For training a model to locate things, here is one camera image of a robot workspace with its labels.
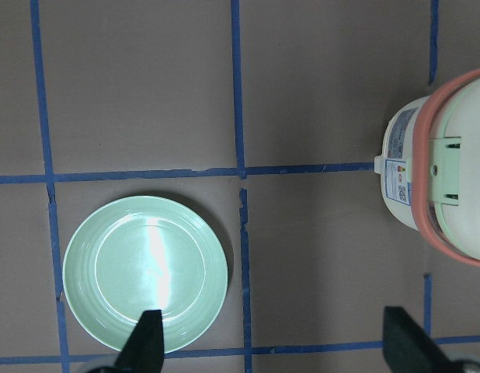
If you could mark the white rice cooker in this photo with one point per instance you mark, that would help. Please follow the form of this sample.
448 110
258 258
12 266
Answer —
429 167

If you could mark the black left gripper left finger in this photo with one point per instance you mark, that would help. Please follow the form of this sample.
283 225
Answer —
144 349

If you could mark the green plate far side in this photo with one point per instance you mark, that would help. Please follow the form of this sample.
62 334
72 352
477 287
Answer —
144 253

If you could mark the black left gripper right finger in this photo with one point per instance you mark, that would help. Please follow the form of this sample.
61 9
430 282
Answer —
406 347

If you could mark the brown paper table mat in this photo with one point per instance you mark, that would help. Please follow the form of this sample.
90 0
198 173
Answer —
264 117

